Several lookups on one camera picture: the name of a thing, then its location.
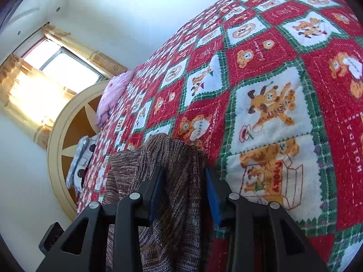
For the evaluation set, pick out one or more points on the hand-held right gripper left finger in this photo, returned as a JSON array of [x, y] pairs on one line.
[[157, 198]]

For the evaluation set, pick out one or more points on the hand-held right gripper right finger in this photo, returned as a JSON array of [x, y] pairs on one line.
[[213, 201]]

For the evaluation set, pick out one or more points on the brown knit sweater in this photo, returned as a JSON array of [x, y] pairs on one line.
[[175, 175]]

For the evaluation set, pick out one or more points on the grey patterned pillow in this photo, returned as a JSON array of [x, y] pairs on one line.
[[78, 161]]

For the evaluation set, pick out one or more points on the cream round headboard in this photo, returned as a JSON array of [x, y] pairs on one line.
[[56, 136]]

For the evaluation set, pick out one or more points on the pink quilt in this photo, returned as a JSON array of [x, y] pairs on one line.
[[112, 96]]

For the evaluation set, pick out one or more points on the yellow patterned curtain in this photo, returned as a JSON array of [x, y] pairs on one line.
[[99, 59], [25, 90]]

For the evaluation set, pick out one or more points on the red checked printed blanket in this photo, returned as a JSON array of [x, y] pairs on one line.
[[283, 62]]

